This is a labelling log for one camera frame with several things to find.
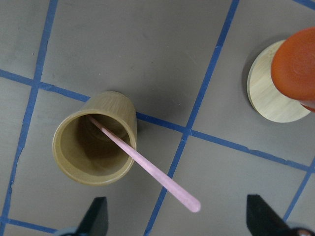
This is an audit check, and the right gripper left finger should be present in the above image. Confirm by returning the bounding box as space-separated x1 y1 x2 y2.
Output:
74 197 108 236

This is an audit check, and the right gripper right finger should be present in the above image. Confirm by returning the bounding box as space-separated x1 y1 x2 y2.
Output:
246 195 294 236

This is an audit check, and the pink chopstick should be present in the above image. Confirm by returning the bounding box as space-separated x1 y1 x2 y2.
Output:
88 115 201 213

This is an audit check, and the bamboo chopstick holder cup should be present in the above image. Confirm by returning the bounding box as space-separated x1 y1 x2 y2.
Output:
52 91 137 186

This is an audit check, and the orange cup on stand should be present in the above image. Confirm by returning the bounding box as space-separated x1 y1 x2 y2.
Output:
271 27 315 112

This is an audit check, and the wooden mug tree stand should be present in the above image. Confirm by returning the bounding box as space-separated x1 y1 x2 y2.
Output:
247 40 311 123

